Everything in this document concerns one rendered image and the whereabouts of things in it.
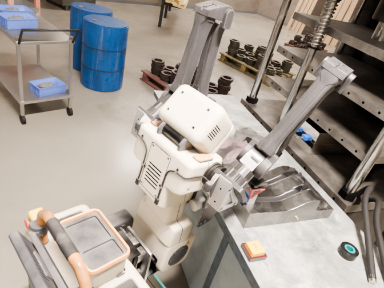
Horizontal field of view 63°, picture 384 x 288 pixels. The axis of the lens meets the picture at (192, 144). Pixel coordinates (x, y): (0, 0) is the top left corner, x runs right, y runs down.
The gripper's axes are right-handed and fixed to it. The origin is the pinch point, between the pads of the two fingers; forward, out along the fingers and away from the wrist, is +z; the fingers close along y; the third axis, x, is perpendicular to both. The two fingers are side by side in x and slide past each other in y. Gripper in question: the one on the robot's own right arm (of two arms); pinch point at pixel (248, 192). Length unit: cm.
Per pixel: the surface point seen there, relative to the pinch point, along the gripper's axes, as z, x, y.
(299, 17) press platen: -56, -84, 111
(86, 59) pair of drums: 62, 38, 299
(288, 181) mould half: 1.2, -27.6, 6.3
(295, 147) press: 16, -75, 53
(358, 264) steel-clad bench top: 13, -41, -36
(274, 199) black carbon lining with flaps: 5.8, -16.6, 0.1
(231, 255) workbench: 29.1, 3.9, -10.0
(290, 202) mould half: 3.9, -21.7, -4.7
